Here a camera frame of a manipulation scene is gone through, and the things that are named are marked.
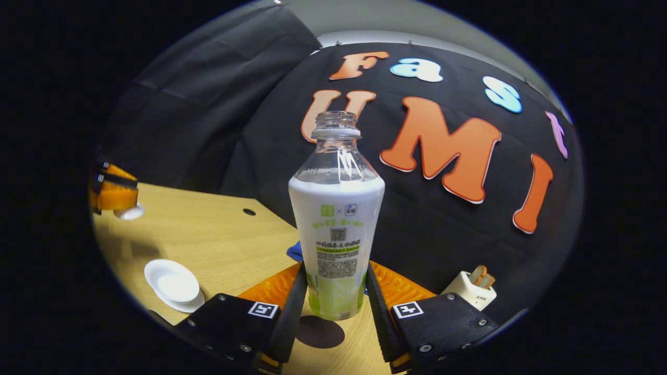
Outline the dark brown round coaster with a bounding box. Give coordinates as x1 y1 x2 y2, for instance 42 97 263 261
295 315 346 349

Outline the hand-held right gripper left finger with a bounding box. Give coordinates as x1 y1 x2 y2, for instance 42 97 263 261
174 262 309 374

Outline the white porcelain teacup lid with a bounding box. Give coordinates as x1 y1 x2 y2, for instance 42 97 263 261
113 204 145 221

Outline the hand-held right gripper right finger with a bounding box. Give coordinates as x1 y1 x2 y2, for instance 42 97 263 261
365 262 499 374

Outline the white green label water bottle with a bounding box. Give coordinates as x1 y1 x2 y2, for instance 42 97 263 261
288 110 386 321

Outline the white porcelain teacup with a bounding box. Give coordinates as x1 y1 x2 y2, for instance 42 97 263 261
144 259 201 303

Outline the white porcelain saucer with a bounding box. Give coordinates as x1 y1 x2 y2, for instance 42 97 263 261
155 286 206 314

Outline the cream white toaster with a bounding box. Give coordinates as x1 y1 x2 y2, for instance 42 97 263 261
440 270 498 312

